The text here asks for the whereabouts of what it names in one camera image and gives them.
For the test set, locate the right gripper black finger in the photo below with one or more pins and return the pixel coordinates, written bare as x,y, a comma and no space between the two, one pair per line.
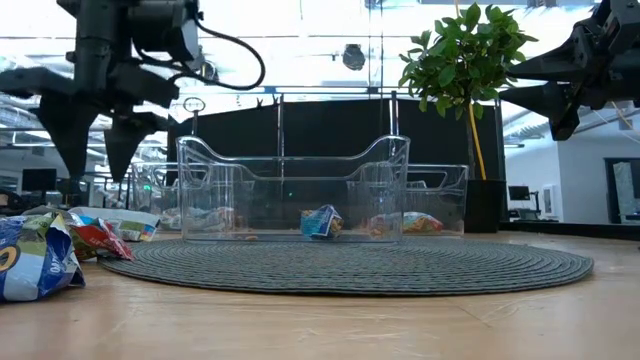
560,102
560,62

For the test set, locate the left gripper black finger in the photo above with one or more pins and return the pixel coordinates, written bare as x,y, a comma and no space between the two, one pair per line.
70,125
127,135

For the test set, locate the blue white red granola bar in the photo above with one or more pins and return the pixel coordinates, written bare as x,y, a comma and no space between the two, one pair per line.
102,240

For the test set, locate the colourful Chewy granola bar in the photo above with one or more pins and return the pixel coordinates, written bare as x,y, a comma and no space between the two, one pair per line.
425,224

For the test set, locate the red orange granola bar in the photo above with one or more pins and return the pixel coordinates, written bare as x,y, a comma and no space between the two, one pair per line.
387,225

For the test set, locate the dark computer monitor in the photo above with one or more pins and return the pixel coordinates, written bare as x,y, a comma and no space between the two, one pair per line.
39,180

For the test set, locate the clear plastic bin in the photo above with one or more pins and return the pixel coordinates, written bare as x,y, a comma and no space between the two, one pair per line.
450,195
260,210
150,195

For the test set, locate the yellow plant stake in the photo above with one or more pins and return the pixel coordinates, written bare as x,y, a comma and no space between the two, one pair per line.
477,145

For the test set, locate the green leafy plant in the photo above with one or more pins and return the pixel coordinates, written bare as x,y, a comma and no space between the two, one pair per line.
465,55

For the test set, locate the small dark monitor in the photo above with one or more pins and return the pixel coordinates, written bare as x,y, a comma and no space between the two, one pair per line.
519,193

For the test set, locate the dark framed window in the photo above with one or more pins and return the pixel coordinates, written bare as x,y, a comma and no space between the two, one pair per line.
609,190

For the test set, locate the round dark ceiling lamp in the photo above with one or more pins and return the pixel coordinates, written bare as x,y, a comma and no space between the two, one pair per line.
353,56
212,72

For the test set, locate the black plant pot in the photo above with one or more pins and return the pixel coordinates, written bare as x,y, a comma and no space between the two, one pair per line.
485,205

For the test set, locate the metal partition pole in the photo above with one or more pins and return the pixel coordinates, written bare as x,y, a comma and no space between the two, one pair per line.
280,130
393,115

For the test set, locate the black partition screen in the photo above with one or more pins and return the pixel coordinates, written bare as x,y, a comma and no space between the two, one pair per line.
325,120

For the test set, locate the round grey woven placemat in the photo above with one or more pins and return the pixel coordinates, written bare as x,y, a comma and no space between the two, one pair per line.
320,265

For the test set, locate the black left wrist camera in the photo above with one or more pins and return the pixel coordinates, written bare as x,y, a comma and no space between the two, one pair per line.
160,30

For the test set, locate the white wall box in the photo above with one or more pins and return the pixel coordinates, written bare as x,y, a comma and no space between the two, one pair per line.
548,200

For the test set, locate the black metal table frame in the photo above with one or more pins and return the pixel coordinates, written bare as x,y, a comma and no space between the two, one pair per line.
600,231

